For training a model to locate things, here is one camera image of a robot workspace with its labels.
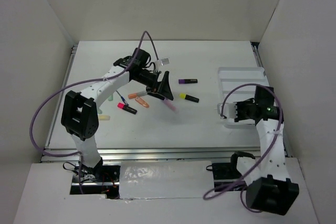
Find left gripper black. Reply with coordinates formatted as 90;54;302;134
134;69;174;101

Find blue pen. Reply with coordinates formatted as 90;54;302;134
116;90;129;106

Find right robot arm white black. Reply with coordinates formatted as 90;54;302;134
228;85;299;216

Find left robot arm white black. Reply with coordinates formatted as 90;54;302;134
61;48;174;182

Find pink translucent highlighter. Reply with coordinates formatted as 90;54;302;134
163;99;178;113

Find yellow black highlighter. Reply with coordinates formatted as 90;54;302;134
179;93;200;103

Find orange translucent highlighter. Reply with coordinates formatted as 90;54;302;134
135;97;150;108

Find white compartment tray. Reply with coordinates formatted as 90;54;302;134
218;67;269;129

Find orange grey highlighter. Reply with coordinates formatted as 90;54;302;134
128;91;147;99

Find purple black highlighter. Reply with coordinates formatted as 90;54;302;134
178;79;198;84

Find pink black highlighter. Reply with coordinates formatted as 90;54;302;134
117;103;138;114

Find pale yellow highlighter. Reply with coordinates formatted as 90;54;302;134
98;115;110;121

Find white foil cover panel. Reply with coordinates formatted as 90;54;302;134
119;161;214;199

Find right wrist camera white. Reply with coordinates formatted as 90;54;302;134
217;102;236;124

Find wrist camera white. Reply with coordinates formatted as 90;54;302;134
154;58;170;71
217;102;236;124

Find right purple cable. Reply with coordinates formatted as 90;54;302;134
203;83;285;213

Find purple cable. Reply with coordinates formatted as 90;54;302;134
29;30;160;195
203;83;285;213

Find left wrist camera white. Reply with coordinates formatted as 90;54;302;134
154;58;170;71

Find aluminium frame rail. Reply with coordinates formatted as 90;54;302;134
40;147;263;163

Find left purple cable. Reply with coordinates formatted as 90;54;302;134
29;30;160;195

